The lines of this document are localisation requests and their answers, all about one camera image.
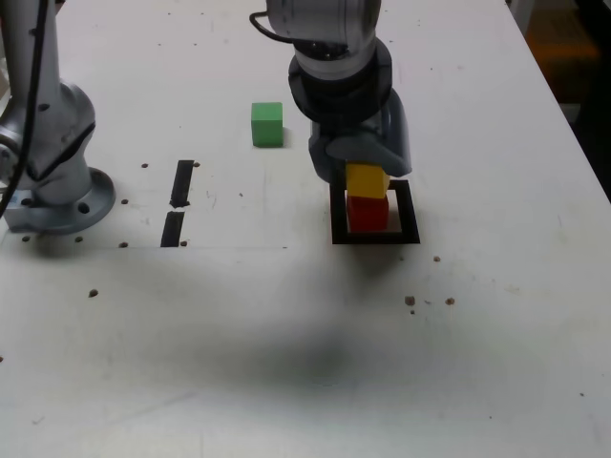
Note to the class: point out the yellow cube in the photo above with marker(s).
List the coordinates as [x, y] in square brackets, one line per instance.
[366, 181]

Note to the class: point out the red cube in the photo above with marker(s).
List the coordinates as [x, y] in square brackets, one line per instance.
[366, 214]

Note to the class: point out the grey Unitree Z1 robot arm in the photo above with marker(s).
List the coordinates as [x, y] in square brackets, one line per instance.
[52, 119]

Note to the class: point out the black tape strip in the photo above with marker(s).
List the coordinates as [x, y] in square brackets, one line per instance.
[173, 229]

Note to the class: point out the green cube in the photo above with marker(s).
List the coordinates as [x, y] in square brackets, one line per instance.
[266, 126]

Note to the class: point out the black tape square outline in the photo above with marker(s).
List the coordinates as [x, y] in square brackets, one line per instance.
[410, 224]

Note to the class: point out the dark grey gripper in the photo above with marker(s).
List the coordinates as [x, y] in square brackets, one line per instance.
[353, 130]

